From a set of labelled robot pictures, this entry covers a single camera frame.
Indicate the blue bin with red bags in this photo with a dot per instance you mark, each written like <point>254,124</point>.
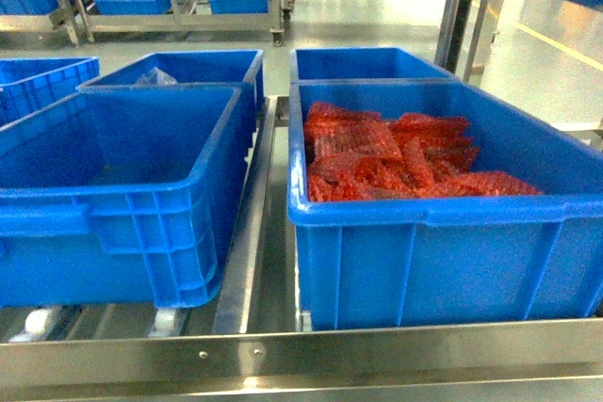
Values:
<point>375,264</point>

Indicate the blue bin rear right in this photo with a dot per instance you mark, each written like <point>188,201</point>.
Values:
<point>362,63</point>

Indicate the blue bin rear left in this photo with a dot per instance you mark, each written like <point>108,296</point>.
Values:
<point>242,69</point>

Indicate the stainless steel bin rack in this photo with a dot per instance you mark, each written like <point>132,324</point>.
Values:
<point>254,343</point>

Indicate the empty blue bin front left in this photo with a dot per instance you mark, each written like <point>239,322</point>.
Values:
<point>123,195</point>

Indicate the blue bin far left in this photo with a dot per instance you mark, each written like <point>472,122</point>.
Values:
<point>30,84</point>

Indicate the red bubble wrap bags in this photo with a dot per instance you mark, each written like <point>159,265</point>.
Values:
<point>359,156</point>

